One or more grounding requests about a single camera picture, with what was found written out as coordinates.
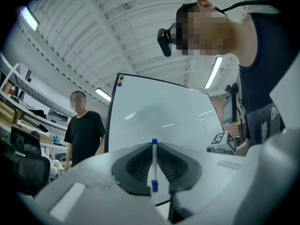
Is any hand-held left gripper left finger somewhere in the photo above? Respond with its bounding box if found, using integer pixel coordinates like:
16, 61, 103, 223
35, 142, 169, 225

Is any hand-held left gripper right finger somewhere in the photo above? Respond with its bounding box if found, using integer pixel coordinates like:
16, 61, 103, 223
156, 142, 246, 225

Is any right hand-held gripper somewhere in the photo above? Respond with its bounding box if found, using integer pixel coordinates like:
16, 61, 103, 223
206, 131, 238, 156

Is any white blue whiteboard marker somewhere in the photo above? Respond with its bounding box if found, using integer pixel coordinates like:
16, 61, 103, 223
151, 138, 159, 194

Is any monitor on black arm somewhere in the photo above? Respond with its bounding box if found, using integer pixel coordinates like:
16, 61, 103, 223
221, 83, 240, 126

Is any person's right forearm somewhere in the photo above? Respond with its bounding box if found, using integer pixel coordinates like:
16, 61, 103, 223
235, 137, 254, 157

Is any large whiteboard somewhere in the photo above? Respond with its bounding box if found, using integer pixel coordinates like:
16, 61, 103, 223
104, 73, 225, 207

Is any person's dark printed t-shirt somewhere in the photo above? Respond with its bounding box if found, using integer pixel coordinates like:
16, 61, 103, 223
238, 10, 300, 148

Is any ceiling tube light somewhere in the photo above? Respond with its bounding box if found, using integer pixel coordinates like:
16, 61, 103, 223
22, 6, 40, 31
95, 87, 112, 102
204, 56, 223, 90

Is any black mesh office chair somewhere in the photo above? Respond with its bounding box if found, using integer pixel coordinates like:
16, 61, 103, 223
0, 126, 51, 196

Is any person's head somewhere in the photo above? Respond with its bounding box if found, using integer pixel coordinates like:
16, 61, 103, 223
175, 0, 254, 57

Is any white shelving unit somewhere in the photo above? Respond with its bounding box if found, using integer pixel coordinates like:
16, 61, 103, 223
0, 52, 71, 150

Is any black head-worn camera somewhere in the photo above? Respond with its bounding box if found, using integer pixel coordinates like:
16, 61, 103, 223
157, 23, 178, 57

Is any black head camera cable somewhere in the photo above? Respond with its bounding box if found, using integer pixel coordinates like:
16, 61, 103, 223
214, 0, 272, 14

